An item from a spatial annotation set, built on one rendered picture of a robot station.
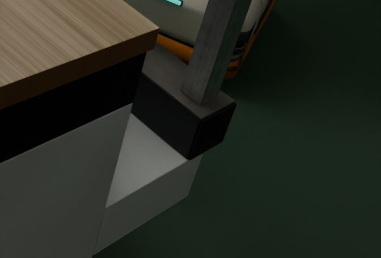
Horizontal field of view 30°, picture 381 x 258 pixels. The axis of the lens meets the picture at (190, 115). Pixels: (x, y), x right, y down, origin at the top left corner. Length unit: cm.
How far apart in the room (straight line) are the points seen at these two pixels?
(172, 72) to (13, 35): 39
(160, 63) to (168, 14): 111
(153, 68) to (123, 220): 23
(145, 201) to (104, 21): 34
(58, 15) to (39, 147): 14
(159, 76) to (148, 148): 11
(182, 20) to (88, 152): 138
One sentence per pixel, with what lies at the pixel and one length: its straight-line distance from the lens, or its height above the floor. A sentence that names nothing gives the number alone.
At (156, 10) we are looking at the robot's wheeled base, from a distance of 217.
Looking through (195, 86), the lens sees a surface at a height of 72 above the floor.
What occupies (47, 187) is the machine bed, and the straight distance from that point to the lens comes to 80.
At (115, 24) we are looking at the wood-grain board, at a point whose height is 90.
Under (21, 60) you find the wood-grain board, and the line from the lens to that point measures 67.
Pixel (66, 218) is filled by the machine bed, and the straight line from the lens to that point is 87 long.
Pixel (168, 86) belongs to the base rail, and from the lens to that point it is 102.
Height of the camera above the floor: 130
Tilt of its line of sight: 38 degrees down
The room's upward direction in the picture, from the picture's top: 19 degrees clockwise
